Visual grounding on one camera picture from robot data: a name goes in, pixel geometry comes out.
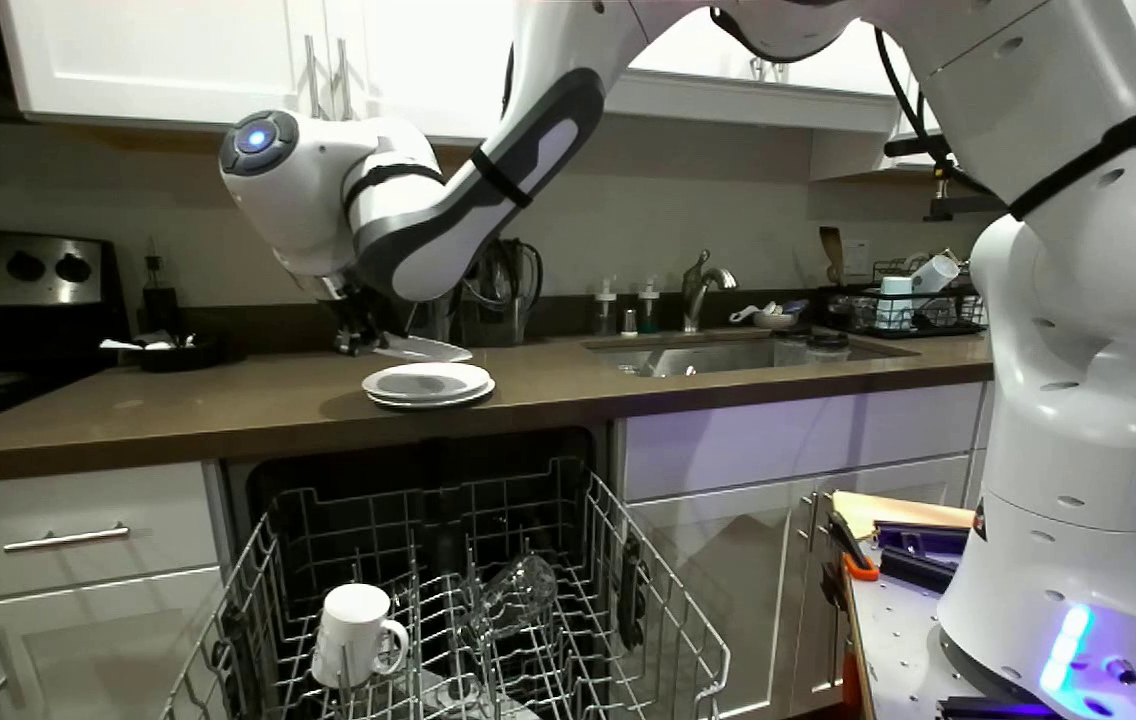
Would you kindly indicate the stainless steel kitchen sink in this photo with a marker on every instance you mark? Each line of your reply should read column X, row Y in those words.
column 701, row 356

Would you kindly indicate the black dish drying rack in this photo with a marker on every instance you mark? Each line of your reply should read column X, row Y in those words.
column 929, row 299

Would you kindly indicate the clear drinking glass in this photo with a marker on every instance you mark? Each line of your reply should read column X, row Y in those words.
column 516, row 602

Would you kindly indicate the white ceramic mug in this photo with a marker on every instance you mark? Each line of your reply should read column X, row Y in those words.
column 357, row 639

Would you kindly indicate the chrome kitchen faucet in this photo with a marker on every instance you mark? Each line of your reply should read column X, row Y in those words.
column 701, row 276

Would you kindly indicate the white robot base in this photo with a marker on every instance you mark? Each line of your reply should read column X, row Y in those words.
column 1046, row 594

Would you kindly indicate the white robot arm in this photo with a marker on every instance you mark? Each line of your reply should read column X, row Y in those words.
column 1032, row 101

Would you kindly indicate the white wire dishwasher rack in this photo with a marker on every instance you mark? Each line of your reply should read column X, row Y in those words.
column 633, row 643

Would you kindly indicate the clear glass plate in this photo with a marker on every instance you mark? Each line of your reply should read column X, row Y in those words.
column 420, row 350

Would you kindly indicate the white upper cabinets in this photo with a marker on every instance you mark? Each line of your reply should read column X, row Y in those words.
column 426, row 61

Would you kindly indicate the white drawer with handle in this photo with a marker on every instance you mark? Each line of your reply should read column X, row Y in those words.
column 103, row 527

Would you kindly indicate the stack of white plates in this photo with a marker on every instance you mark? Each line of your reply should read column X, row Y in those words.
column 428, row 385

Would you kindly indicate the black coffee maker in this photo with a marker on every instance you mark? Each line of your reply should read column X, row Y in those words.
column 497, row 292

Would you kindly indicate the black stove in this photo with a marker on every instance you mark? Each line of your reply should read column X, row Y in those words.
column 59, row 307

